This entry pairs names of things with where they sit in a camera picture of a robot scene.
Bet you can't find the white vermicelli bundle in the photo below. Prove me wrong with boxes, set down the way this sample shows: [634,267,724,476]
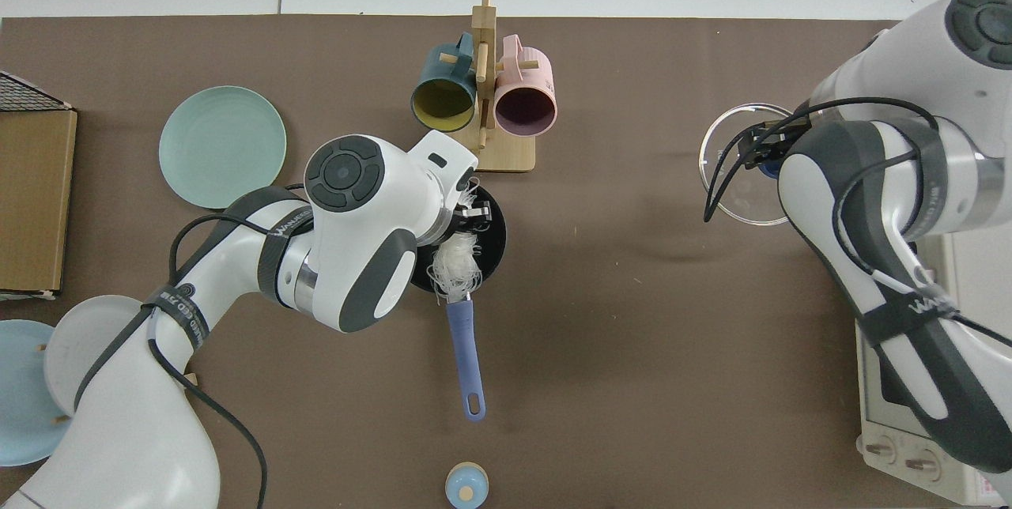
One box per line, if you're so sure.
[429,177,485,308]

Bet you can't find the glass lid with blue knob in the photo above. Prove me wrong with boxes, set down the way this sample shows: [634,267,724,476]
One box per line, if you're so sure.
[699,103,799,226]

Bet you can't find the teal round plate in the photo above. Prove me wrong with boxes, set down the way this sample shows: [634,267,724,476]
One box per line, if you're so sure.
[158,85,288,210]

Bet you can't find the white round plate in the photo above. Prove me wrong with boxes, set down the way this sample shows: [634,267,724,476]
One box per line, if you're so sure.
[43,294,151,419]

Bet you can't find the light blue round plate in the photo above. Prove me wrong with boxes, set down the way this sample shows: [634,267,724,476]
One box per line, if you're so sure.
[0,319,74,468]

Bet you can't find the wooden cup stand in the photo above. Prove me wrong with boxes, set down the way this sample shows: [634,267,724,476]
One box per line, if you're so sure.
[443,0,538,174]

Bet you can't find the dark teal mug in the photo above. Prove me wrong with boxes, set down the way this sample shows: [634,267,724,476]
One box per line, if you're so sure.
[410,32,479,133]

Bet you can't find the pink ribbed mug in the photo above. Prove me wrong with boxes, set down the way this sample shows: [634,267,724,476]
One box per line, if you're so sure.
[493,34,559,138]

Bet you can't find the brown table cloth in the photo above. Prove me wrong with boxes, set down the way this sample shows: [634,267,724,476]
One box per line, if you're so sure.
[0,15,957,509]

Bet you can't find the small blue round thing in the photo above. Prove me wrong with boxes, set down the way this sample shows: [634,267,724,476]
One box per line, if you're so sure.
[445,462,490,509]

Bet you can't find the pale toaster oven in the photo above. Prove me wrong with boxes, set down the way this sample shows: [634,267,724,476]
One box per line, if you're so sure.
[855,232,1012,506]

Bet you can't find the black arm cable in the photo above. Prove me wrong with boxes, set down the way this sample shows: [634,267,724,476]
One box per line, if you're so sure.
[702,96,1012,348]
[74,183,309,509]

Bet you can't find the black pot with blue handle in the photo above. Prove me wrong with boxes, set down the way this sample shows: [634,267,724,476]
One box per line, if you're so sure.
[410,183,508,423]

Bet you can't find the wire basket with wooden floor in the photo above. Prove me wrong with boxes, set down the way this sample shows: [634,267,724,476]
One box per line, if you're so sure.
[0,70,78,302]

